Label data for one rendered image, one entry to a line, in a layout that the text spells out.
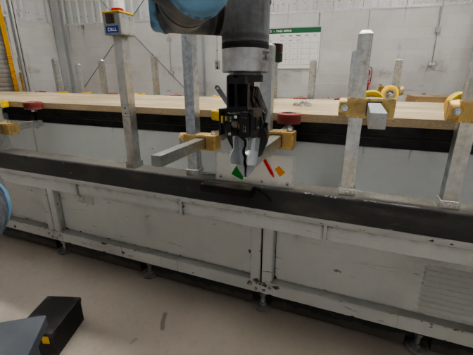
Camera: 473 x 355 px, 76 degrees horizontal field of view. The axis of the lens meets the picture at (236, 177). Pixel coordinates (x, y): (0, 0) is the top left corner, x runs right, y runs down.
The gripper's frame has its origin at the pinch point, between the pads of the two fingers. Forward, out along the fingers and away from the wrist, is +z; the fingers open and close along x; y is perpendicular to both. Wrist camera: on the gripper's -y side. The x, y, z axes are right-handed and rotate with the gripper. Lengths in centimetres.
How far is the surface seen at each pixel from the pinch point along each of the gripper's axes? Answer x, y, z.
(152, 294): -63, -41, 81
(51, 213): -136, -49, 53
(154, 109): -58, -46, -8
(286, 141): 3.1, -25.2, -2.3
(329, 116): 12.5, -46.4, -8.0
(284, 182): 3.1, -25.6, 10.0
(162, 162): -23.5, -1.5, 0.9
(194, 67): -27.2, -26.7, -23.0
